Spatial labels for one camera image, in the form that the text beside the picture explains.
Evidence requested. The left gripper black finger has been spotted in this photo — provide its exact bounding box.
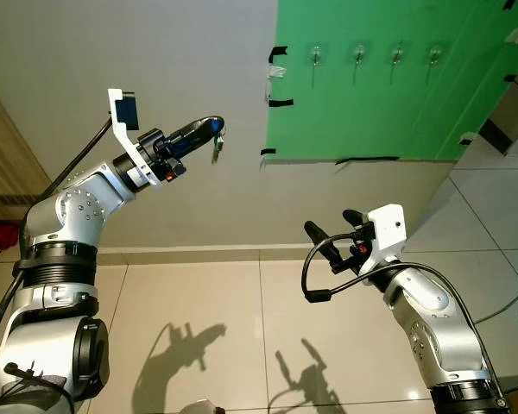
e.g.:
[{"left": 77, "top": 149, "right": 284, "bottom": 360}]
[
  {"left": 177, "top": 116, "right": 226, "bottom": 139},
  {"left": 168, "top": 129, "right": 225, "bottom": 159}
]

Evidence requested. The dark key bunch green tag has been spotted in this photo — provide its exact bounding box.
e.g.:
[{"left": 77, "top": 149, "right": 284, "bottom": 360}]
[{"left": 209, "top": 129, "right": 228, "bottom": 165}]

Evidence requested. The large green hook board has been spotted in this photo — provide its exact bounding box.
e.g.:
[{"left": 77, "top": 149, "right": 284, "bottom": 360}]
[{"left": 261, "top": 0, "right": 518, "bottom": 165}]

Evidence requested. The wooden cabinet with vent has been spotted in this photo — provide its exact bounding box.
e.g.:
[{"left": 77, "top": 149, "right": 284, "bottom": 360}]
[{"left": 0, "top": 73, "right": 53, "bottom": 227}]

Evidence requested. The robot grey left leg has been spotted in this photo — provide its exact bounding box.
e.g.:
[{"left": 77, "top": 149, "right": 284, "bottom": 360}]
[{"left": 174, "top": 398, "right": 218, "bottom": 414}]

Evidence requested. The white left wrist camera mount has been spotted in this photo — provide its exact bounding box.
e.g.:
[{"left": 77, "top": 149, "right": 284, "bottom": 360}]
[{"left": 108, "top": 88, "right": 175, "bottom": 188}]

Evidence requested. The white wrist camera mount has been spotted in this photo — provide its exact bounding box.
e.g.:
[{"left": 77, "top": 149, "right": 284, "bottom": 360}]
[
  {"left": 361, "top": 204, "right": 407, "bottom": 270},
  {"left": 108, "top": 88, "right": 175, "bottom": 188}
]

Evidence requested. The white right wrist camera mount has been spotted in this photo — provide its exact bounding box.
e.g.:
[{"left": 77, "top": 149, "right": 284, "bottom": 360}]
[{"left": 361, "top": 204, "right": 407, "bottom": 270}]

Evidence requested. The black looped wrist cable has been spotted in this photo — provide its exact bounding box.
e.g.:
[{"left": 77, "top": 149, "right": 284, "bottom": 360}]
[{"left": 300, "top": 231, "right": 385, "bottom": 303}]

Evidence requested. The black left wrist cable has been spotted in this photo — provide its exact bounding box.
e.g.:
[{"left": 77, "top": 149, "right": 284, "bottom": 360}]
[{"left": 36, "top": 119, "right": 120, "bottom": 201}]

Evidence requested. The grey floor cable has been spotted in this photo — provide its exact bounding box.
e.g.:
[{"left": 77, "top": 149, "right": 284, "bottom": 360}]
[{"left": 471, "top": 274, "right": 518, "bottom": 326}]

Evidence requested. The black left upper arm cable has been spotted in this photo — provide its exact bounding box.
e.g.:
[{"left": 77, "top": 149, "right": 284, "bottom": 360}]
[{"left": 4, "top": 362, "right": 74, "bottom": 399}]

